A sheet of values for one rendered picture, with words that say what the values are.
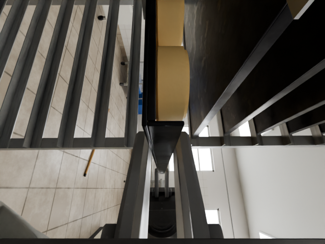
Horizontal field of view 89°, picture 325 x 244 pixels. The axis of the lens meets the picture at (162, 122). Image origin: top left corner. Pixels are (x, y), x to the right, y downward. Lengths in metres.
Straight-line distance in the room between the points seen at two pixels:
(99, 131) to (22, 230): 0.27
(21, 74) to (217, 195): 4.77
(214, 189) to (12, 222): 4.77
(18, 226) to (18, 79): 0.47
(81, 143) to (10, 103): 0.26
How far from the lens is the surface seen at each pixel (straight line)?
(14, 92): 0.70
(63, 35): 0.77
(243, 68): 0.20
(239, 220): 5.20
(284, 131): 0.58
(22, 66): 0.74
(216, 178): 5.01
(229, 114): 0.45
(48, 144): 0.57
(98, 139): 0.51
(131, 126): 0.49
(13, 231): 0.38
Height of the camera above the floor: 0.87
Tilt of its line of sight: 1 degrees up
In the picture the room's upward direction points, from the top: 90 degrees clockwise
